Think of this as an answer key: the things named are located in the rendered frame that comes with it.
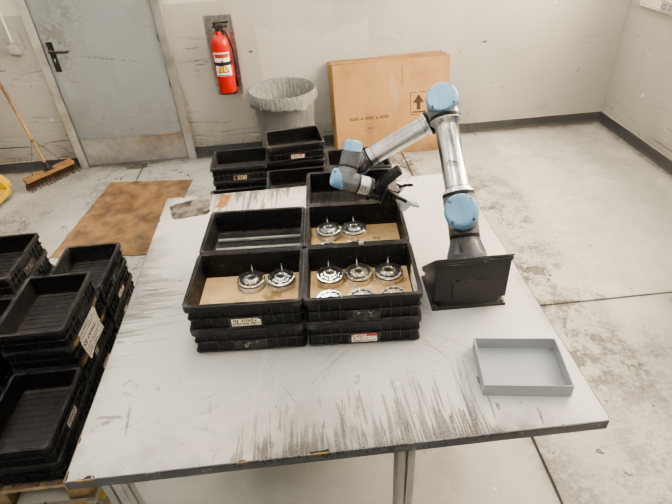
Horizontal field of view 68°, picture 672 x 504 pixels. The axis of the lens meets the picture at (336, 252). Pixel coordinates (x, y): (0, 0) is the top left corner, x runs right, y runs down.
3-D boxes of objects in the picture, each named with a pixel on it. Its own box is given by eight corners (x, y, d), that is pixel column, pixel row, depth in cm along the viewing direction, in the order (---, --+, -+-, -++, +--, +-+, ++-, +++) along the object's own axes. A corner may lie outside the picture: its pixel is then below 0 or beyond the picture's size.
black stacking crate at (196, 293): (306, 272, 193) (303, 248, 187) (304, 326, 170) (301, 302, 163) (205, 278, 194) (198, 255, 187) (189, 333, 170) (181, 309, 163)
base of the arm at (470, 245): (478, 261, 198) (476, 236, 199) (494, 257, 183) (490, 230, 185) (442, 264, 197) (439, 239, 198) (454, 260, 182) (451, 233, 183)
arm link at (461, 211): (481, 229, 184) (457, 91, 191) (481, 223, 170) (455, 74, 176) (448, 235, 187) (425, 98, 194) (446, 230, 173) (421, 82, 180)
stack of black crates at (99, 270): (87, 292, 296) (65, 246, 276) (138, 287, 297) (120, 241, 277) (63, 342, 264) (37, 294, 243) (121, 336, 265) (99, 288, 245)
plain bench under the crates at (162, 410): (447, 270, 317) (457, 171, 275) (561, 531, 189) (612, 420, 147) (195, 295, 311) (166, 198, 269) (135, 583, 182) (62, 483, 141)
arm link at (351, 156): (349, 145, 201) (343, 171, 200) (341, 137, 190) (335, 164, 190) (367, 148, 199) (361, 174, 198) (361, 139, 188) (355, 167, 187)
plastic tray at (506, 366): (552, 348, 170) (555, 337, 167) (571, 396, 154) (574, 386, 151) (472, 347, 172) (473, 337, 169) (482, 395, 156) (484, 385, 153)
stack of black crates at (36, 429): (34, 405, 231) (12, 373, 218) (99, 398, 233) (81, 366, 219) (-6, 489, 199) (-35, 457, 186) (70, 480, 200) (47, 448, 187)
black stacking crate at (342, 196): (390, 189, 241) (390, 168, 235) (398, 223, 218) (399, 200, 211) (309, 195, 242) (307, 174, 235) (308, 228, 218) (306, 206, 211)
